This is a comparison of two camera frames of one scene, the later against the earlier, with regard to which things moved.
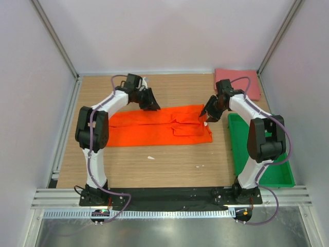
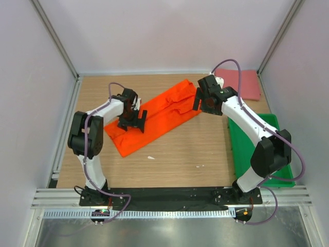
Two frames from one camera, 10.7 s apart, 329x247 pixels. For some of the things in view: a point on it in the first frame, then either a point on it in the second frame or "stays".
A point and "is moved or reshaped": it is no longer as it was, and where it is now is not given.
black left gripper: [150, 104] → [124, 124]
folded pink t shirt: [253, 93] stays
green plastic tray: [278, 174] stays
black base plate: [170, 197] stays
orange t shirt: [175, 125] is moved or reshaped
